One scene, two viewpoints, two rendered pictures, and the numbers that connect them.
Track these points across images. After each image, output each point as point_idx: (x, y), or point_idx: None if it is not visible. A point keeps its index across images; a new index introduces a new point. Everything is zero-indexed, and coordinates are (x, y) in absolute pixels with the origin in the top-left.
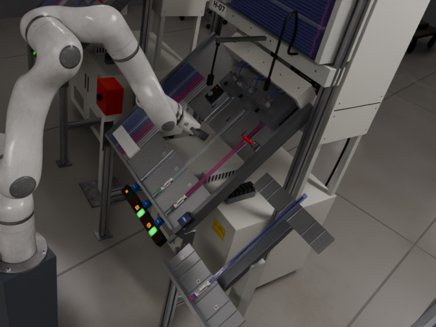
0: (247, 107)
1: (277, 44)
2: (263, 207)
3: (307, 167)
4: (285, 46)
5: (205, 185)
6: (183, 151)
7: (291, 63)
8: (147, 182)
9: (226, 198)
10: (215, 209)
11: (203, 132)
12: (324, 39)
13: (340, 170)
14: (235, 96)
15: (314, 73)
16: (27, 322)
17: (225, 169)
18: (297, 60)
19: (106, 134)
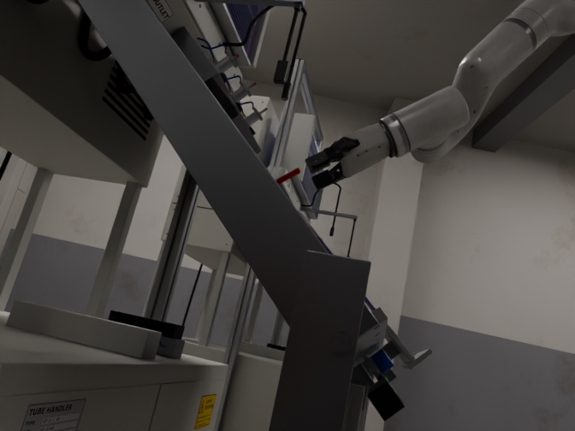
0: (244, 127)
1: (299, 40)
2: None
3: (127, 233)
4: (214, 26)
5: (161, 360)
6: (30, 350)
7: (217, 57)
8: None
9: (180, 347)
10: (204, 373)
11: (329, 171)
12: (260, 40)
13: (25, 250)
14: (236, 107)
15: (234, 78)
16: None
17: (92, 316)
18: (222, 53)
19: (381, 308)
